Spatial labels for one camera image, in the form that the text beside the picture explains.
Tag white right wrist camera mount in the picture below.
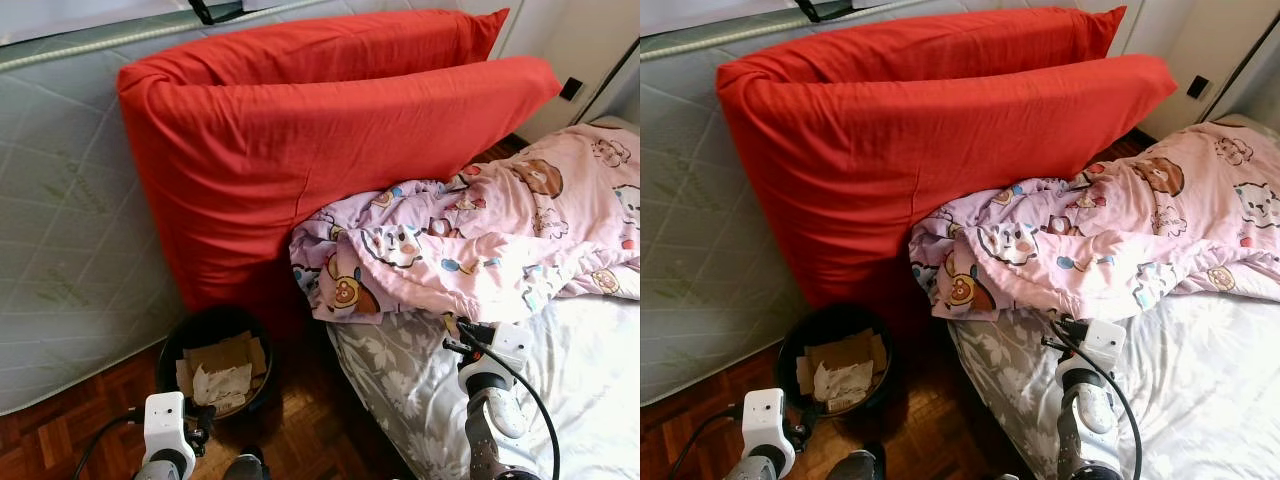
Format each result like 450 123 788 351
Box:
1059 317 1129 382
454 319 534 387

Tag black round waste bin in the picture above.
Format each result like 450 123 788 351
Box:
154 304 279 420
774 301 897 417

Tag grey curtain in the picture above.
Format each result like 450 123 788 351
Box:
1204 14 1280 122
584 39 641 127

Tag brown cardboard pieces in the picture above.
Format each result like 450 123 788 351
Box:
174 331 270 414
794 329 890 412

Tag bed with beige floral sheet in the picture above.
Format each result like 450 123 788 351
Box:
327 117 641 480
944 114 1280 480

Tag large red fabric cushion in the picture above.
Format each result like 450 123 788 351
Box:
715 51 1180 337
119 7 510 92
717 4 1129 90
117 54 564 342

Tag black strap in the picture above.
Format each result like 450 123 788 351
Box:
794 0 852 24
187 0 247 27

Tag grey robot left leg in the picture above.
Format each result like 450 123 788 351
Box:
221 447 272 480
824 447 882 480

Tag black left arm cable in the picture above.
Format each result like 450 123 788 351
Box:
71 411 147 480
667 404 747 480

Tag pink cartoon print blanket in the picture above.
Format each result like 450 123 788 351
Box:
907 119 1280 322
289 121 641 324

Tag crumpled white paper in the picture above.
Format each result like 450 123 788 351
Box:
811 359 877 404
191 361 254 410

